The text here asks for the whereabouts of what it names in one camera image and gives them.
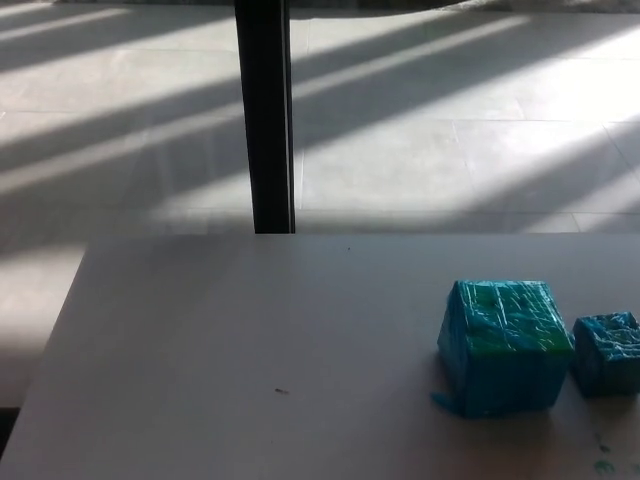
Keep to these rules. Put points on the large blue taped cube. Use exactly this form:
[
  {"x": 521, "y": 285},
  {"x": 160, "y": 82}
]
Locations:
[{"x": 505, "y": 350}]

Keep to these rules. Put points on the small blue taped cube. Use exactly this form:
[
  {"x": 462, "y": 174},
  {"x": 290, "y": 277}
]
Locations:
[{"x": 607, "y": 357}]

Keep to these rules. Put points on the black vertical post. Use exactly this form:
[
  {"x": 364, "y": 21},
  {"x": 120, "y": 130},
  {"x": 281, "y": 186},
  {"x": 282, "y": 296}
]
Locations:
[{"x": 265, "y": 115}]

